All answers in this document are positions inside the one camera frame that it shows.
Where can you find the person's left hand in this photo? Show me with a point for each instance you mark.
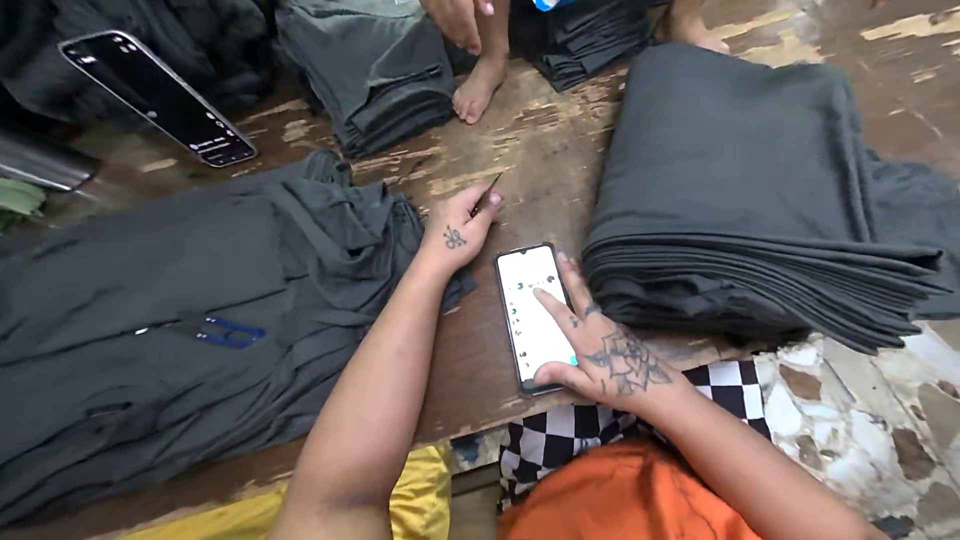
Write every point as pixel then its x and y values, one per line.
pixel 454 229

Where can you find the person's right hand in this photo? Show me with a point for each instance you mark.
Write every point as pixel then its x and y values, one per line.
pixel 619 356

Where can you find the person's right thumb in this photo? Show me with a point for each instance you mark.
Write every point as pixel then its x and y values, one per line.
pixel 556 373

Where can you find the person's right fingers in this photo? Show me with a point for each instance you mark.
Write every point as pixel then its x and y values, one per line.
pixel 577 284

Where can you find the person's left thumb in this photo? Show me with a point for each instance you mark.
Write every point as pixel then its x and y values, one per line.
pixel 487 213

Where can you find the person's right index finger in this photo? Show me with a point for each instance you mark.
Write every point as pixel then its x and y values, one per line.
pixel 556 310

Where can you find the person's left fingers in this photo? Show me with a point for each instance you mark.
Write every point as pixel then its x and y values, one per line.
pixel 464 196

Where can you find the thin dark pointed tool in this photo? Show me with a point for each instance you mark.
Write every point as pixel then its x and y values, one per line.
pixel 487 193

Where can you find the person's left forearm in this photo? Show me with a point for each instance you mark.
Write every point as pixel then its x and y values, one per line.
pixel 375 382

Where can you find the person's right forearm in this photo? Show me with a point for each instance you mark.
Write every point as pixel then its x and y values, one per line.
pixel 750 457

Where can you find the smartphone with white screen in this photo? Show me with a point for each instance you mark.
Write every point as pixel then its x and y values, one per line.
pixel 535 330

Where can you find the person's legs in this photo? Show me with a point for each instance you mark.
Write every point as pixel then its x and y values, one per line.
pixel 555 435

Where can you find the person's body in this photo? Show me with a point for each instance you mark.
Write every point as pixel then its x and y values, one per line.
pixel 630 502

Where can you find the stack of folded grey garments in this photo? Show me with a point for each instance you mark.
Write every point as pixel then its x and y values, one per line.
pixel 375 67

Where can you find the yellow cloth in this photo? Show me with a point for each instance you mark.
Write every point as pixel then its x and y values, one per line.
pixel 422 491

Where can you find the thick stack of grey fabric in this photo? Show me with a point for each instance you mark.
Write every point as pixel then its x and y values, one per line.
pixel 735 165

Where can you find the stack of folded black garments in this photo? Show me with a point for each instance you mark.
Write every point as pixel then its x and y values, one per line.
pixel 592 45

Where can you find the blue white packet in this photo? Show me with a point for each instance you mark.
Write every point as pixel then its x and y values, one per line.
pixel 550 3

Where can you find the blue thread snips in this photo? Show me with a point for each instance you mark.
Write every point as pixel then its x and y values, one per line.
pixel 229 332

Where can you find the heap of dark garments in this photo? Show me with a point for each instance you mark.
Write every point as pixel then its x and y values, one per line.
pixel 202 45

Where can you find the pile of spread grey garments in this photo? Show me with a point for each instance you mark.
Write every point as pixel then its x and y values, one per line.
pixel 172 300

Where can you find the smartphone with black screen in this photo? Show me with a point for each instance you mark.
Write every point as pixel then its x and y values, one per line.
pixel 154 97

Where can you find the shiny metal cylinder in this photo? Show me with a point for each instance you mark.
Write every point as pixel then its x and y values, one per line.
pixel 45 161

